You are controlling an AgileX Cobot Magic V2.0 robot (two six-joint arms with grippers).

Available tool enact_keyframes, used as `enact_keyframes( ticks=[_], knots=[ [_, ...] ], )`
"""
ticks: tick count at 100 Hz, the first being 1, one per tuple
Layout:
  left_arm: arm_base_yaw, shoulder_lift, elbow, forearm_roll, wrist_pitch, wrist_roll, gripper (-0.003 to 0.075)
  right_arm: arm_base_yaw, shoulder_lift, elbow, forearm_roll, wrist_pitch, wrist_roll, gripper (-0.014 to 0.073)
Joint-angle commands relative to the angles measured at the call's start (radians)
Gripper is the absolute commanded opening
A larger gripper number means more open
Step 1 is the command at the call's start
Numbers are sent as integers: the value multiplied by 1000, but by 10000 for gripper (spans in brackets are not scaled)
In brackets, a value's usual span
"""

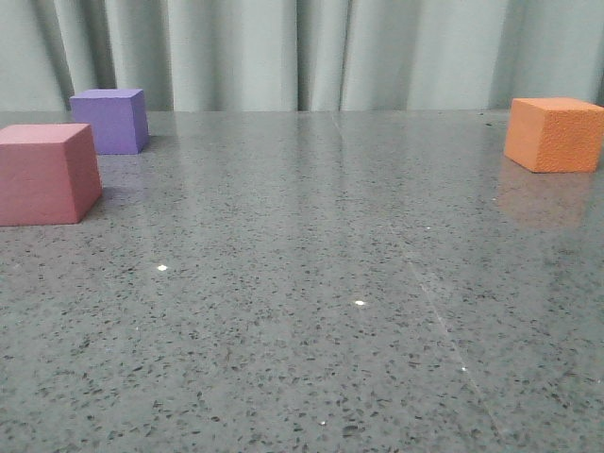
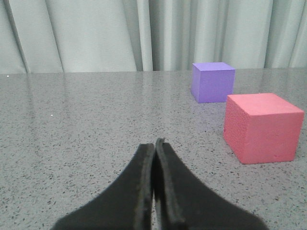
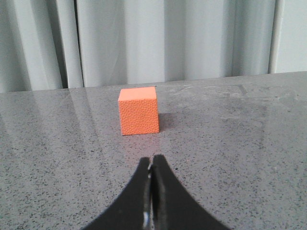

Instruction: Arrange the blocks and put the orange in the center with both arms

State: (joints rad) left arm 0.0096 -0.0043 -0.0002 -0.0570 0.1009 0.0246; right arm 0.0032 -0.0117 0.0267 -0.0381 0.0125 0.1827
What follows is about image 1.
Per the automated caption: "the grey-green pleated curtain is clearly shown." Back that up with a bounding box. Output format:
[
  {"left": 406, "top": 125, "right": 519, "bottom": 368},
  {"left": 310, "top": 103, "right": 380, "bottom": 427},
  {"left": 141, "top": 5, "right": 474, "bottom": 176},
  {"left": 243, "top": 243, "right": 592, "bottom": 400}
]
[{"left": 1, "top": 1, "right": 603, "bottom": 111}]

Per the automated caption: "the pink foam cube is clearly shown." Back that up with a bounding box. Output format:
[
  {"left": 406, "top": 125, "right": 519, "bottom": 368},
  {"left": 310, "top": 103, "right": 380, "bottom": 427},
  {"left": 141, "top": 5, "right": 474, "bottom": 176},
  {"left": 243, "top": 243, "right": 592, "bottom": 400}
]
[{"left": 1, "top": 124, "right": 102, "bottom": 226}]

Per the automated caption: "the purple foam cube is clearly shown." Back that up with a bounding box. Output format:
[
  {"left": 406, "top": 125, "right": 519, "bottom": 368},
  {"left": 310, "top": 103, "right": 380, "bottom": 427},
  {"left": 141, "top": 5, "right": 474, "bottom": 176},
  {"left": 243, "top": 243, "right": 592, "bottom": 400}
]
[{"left": 70, "top": 89, "right": 149, "bottom": 155}]

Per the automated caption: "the orange foam cube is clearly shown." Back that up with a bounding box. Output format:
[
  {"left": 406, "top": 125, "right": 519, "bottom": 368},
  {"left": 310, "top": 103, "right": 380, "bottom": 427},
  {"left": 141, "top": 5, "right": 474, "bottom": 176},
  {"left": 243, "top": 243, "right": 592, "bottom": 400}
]
[{"left": 504, "top": 97, "right": 603, "bottom": 173}]

